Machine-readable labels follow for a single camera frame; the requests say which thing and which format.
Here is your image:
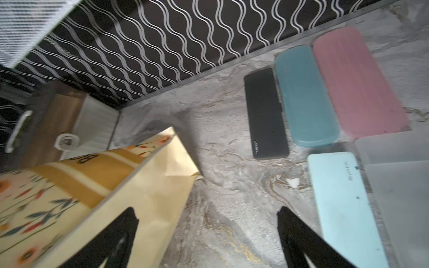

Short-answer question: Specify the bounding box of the cream canvas tote bag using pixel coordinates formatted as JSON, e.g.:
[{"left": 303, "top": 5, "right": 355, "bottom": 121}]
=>
[{"left": 1, "top": 127, "right": 202, "bottom": 268}]

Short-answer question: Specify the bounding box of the teal translucent pencil case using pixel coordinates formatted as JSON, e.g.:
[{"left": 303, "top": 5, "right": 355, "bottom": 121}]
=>
[{"left": 275, "top": 45, "right": 340, "bottom": 148}]

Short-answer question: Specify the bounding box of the black pencil case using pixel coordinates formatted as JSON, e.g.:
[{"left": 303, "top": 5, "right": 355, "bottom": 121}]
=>
[{"left": 244, "top": 67, "right": 289, "bottom": 160}]

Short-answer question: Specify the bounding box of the light blue pencil case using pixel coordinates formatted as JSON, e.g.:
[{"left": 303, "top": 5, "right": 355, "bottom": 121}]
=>
[{"left": 307, "top": 152, "right": 389, "bottom": 268}]

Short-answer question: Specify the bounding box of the pink pencil case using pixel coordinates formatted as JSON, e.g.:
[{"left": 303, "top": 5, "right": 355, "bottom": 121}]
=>
[{"left": 313, "top": 27, "right": 409, "bottom": 139}]

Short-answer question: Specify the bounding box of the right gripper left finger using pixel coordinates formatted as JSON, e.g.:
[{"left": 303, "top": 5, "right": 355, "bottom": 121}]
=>
[{"left": 60, "top": 207, "right": 139, "bottom": 268}]

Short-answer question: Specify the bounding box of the translucent clear pencil case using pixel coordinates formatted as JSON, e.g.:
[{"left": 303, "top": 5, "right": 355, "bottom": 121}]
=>
[{"left": 355, "top": 131, "right": 429, "bottom": 268}]

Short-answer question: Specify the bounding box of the brown lidded storage box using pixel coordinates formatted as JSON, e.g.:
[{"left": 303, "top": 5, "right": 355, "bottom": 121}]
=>
[{"left": 1, "top": 81, "right": 120, "bottom": 172}]

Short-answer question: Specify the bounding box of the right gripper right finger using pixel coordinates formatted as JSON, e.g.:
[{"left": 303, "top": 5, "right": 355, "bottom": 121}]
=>
[{"left": 277, "top": 207, "right": 354, "bottom": 268}]

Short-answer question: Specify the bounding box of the white wire mesh basket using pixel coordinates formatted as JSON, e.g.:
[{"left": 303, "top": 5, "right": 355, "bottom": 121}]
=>
[{"left": 1, "top": 0, "right": 80, "bottom": 68}]

